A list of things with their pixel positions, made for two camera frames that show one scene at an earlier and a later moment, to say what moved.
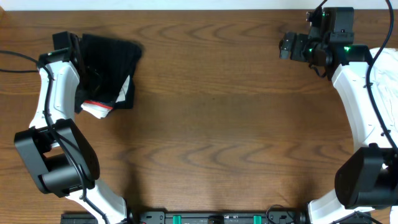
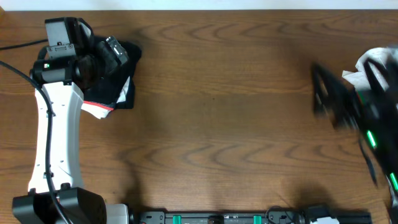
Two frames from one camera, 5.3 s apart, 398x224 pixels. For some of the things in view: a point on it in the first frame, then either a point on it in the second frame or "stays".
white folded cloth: (101, 112) stays
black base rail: (198, 217) stays
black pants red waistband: (108, 65) stays
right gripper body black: (303, 50) -> (377, 121)
